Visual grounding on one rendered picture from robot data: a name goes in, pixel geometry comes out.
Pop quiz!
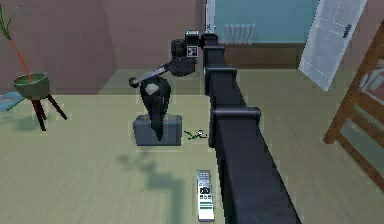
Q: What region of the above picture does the white radiator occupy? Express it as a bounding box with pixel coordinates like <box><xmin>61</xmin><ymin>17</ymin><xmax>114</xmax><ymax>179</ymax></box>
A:
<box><xmin>223</xmin><ymin>23</ymin><xmax>257</xmax><ymax>46</ymax></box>

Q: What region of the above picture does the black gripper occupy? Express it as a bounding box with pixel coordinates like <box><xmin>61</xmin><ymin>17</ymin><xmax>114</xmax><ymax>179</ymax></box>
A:
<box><xmin>128</xmin><ymin>38</ymin><xmax>200</xmax><ymax>89</ymax></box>

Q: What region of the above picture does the green potted plant on stand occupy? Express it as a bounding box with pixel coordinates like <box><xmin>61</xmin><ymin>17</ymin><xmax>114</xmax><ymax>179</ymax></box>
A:
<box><xmin>0</xmin><ymin>3</ymin><xmax>68</xmax><ymax>132</ymax></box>

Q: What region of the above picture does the brown wooden bed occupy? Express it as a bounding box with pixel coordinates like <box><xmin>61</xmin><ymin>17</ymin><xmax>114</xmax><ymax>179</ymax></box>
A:
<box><xmin>322</xmin><ymin>19</ymin><xmax>384</xmax><ymax>193</ymax></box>

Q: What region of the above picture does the white room door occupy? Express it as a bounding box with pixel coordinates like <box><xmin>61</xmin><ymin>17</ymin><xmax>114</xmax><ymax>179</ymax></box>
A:
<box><xmin>298</xmin><ymin>0</ymin><xmax>368</xmax><ymax>92</ymax></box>

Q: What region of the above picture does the grey remote control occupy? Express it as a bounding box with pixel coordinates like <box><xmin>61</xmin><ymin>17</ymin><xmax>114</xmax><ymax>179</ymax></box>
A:
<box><xmin>195</xmin><ymin>169</ymin><xmax>216</xmax><ymax>222</ymax></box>

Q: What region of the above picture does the blue cloth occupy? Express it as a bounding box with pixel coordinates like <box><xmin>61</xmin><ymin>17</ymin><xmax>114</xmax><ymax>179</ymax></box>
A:
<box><xmin>0</xmin><ymin>91</ymin><xmax>26</xmax><ymax>112</ymax></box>

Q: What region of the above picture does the small green and black object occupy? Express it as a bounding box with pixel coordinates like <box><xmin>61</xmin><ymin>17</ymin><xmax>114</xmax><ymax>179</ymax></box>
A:
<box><xmin>183</xmin><ymin>129</ymin><xmax>208</xmax><ymax>141</ymax></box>

